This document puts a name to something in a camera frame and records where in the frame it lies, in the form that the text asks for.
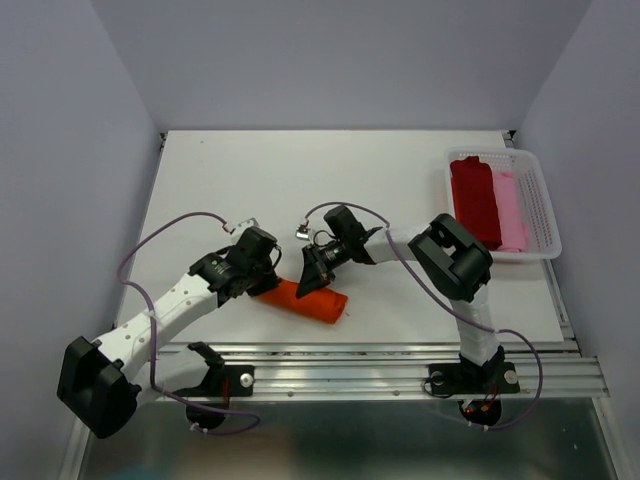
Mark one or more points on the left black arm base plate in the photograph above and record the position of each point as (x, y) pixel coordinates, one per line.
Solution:
(225, 382)

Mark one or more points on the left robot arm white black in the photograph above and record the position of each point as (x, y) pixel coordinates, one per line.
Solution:
(105, 380)

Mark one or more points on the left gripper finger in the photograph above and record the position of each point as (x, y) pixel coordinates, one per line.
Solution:
(237, 287)
(268, 282)

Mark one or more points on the dark red rolled t-shirt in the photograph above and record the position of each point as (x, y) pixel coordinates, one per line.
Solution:
(474, 200)

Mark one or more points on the aluminium mounting rail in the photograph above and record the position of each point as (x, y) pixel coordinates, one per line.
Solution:
(323, 372)

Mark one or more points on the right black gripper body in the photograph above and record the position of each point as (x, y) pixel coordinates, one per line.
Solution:
(334, 253)

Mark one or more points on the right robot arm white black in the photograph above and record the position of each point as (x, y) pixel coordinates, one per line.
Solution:
(446, 260)

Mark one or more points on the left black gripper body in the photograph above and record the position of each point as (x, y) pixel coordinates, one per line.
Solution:
(267, 267)

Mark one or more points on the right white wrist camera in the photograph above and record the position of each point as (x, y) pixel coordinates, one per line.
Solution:
(304, 233)

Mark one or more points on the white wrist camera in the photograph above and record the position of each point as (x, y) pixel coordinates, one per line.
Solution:
(304, 233)
(238, 228)

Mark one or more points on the orange t-shirt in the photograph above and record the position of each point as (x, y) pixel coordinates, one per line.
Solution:
(324, 305)

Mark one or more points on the pink rolled t-shirt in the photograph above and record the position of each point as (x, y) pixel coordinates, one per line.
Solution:
(514, 232)

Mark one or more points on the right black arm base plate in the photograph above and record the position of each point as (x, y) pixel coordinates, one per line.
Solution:
(449, 379)

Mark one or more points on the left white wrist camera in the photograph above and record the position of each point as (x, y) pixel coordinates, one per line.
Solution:
(238, 228)

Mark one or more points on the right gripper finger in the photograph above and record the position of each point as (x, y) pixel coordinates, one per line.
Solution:
(313, 273)
(326, 271)

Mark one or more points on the white plastic basket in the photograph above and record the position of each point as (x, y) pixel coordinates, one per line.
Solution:
(532, 196)

